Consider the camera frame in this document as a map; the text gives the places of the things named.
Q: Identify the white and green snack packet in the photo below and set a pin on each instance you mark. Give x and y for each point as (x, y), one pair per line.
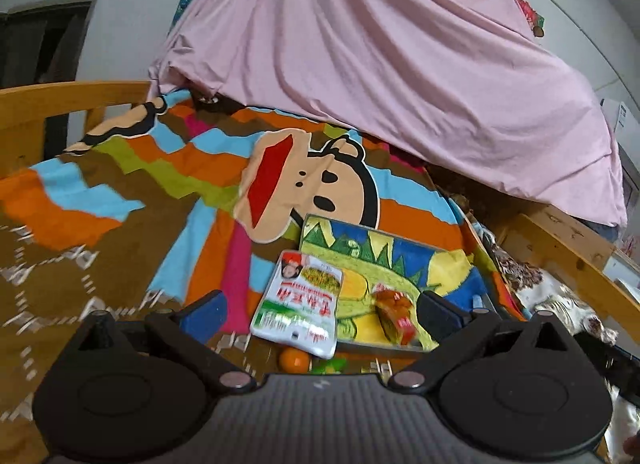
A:
(295, 314)

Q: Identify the pink bed sheet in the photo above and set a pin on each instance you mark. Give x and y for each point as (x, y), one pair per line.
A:
(350, 68)

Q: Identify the metal tray with colourful print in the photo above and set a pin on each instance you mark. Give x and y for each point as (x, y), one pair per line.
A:
(400, 259)

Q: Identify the orange red snack packet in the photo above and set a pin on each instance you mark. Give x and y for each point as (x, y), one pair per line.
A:
(395, 314)

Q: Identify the white cardboard box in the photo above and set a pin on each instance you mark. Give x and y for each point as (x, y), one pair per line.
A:
(622, 116)

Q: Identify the wooden side rail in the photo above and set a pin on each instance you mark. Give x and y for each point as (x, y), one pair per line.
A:
(560, 244)

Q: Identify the colourful cartoon printed blanket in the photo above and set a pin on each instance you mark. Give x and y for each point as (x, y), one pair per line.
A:
(125, 224)

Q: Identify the red floral cloth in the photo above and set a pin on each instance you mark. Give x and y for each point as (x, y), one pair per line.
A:
(531, 16)

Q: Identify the tangerine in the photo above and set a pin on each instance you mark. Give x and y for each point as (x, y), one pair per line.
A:
(292, 361)

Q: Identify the green snack stick packet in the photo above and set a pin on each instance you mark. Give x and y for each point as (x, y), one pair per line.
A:
(327, 368)

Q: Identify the dark doorway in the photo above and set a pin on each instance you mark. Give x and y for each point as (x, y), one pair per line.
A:
(45, 38)

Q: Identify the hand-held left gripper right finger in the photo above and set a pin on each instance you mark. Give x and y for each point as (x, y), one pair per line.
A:
(440, 315)

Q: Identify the brown floral cloth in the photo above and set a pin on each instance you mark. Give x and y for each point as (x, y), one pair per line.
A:
(540, 284)

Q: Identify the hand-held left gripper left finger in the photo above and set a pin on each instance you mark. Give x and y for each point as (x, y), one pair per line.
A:
(202, 318)

